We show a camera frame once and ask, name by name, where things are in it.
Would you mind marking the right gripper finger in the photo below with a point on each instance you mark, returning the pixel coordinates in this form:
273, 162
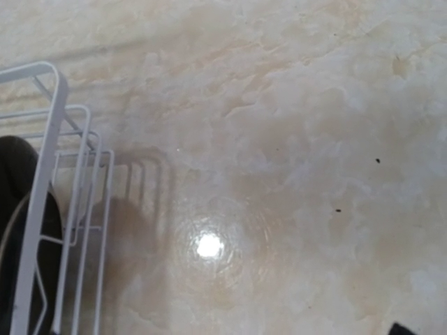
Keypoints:
400, 329

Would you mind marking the black plate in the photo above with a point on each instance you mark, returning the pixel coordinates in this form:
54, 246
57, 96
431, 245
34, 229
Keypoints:
31, 233

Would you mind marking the white wire dish rack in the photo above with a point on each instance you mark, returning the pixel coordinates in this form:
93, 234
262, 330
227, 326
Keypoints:
56, 185

